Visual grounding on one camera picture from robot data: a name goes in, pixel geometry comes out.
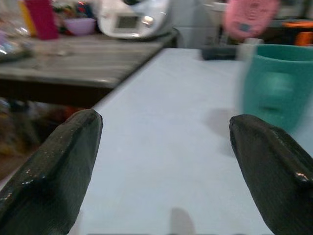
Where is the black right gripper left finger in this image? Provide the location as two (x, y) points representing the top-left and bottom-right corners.
(0, 108), (103, 235)

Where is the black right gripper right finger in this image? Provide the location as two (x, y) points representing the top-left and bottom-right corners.
(229, 114), (313, 235)

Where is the teal plastic cup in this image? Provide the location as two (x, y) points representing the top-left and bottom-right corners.
(238, 44), (313, 131)

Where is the grey wooden side table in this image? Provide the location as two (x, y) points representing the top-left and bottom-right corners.
(0, 29), (179, 108)

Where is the white slim bottle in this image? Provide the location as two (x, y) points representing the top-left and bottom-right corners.
(237, 38), (260, 62)

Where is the dark rectangular tray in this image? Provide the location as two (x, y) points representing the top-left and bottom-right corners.
(201, 46), (238, 61)

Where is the orange plastic crate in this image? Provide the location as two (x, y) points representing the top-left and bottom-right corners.
(282, 21), (313, 46)

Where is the purple plastic bowl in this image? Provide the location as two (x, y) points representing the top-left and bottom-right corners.
(63, 17), (96, 36)

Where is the pink knitted cloth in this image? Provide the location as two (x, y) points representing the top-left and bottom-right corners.
(224, 0), (279, 39)

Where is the magenta upright box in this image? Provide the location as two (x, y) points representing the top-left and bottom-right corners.
(23, 0), (60, 40)

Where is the white kitchen appliance with display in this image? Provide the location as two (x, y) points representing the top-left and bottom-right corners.
(97, 0), (177, 40)

